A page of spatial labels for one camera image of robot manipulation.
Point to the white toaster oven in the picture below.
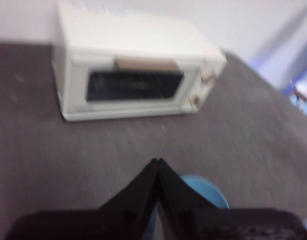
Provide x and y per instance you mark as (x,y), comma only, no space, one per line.
(133,32)

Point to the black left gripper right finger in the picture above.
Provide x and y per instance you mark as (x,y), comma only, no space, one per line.
(218,225)

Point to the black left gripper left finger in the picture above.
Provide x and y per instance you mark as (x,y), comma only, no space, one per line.
(93,225)

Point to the beige oven knob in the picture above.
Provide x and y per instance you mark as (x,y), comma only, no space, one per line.
(196,99)

